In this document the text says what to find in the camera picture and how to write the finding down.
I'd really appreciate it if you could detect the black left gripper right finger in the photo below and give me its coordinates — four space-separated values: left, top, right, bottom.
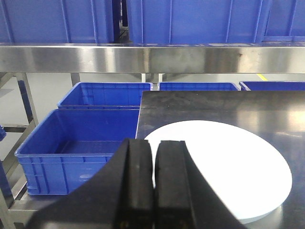
155 141 245 229

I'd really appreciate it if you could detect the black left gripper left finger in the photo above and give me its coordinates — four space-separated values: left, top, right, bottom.
25 138 153 229

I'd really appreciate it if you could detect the light blue plate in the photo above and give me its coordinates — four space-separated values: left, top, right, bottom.
146 120 292 227

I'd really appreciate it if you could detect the blue bin lower near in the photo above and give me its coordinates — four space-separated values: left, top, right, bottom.
15 109 139 196

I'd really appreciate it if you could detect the blue bin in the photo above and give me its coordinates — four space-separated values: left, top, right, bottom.
239 81 305 91
0 0 120 43
158 82 239 91
15 109 139 196
126 0 272 45
263 0 305 42
57 82 153 110

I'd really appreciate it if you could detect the blue bin lower far left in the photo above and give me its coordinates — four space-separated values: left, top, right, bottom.
57 82 153 110

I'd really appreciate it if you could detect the blue bin lower far middle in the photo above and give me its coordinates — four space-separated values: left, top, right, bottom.
158 82 239 91

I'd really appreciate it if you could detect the blue bin lower far right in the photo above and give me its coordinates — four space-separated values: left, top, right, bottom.
239 81 305 91

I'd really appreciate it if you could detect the blue bin upper middle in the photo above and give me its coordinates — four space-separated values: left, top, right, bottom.
126 0 272 45

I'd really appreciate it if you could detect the blue bin upper right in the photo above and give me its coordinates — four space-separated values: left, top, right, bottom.
263 0 305 42

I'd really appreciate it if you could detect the blue bin upper left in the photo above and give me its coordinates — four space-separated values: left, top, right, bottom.
0 0 120 43

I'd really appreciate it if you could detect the steel rack side frame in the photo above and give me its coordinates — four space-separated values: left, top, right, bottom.
0 73 81 229

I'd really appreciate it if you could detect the stainless steel shelf rail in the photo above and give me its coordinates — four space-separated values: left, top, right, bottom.
0 42 305 74

